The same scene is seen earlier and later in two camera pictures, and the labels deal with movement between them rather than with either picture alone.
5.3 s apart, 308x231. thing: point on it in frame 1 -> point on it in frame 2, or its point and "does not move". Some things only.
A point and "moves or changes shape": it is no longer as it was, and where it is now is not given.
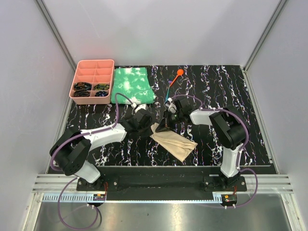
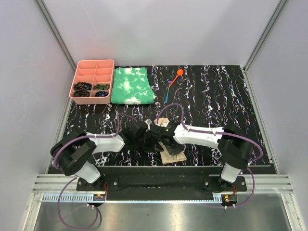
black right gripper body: x=172 y=119 -> x=174 y=149
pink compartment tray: x=92 y=82 does not move
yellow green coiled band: x=101 y=86 does not move
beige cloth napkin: x=180 y=146 moves or changes shape
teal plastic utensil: x=167 y=95 does not move
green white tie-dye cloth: x=133 y=83 does not move
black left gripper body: x=145 y=131 -> x=148 y=144
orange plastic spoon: x=180 y=72 does not move
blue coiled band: x=101 y=94 does not move
